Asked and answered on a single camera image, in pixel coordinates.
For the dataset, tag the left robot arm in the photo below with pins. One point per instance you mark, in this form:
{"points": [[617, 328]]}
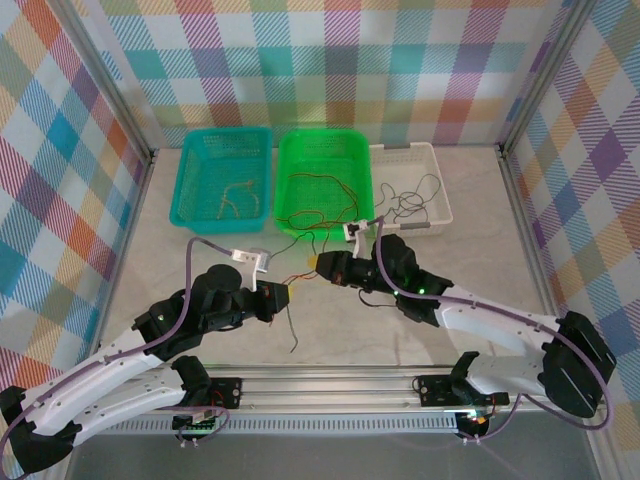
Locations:
{"points": [[100, 370]]}

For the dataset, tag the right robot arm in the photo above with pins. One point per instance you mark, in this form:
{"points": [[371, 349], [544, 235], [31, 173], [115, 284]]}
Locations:
{"points": [[480, 325]]}

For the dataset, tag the aluminium mounting rail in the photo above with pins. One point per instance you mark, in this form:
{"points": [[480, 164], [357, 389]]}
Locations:
{"points": [[325, 390]]}

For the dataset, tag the teal plastic basket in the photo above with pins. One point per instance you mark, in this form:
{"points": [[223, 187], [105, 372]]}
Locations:
{"points": [[205, 165]]}

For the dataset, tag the white plastic basket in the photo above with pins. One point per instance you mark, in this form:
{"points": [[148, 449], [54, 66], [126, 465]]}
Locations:
{"points": [[405, 160]]}

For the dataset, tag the green plastic basket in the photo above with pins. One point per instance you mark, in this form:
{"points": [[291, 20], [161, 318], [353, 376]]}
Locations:
{"points": [[320, 150]]}

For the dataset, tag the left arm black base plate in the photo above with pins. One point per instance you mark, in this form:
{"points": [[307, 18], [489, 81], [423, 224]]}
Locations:
{"points": [[227, 390]]}

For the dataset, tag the aluminium frame post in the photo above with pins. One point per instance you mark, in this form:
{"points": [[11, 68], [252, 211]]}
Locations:
{"points": [[105, 80], [545, 75]]}

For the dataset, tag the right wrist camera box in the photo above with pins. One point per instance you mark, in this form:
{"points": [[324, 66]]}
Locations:
{"points": [[352, 230]]}

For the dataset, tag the aluminium frame floor rail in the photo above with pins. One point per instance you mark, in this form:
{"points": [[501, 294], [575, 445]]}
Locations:
{"points": [[132, 225], [525, 235]]}

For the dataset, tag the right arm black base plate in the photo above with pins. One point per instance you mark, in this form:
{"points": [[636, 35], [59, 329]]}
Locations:
{"points": [[435, 390]]}

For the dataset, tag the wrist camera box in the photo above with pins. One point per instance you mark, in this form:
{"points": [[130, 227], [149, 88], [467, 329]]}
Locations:
{"points": [[352, 230], [260, 260]]}

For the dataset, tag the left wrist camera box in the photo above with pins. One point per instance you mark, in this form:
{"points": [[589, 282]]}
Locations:
{"points": [[260, 260]]}

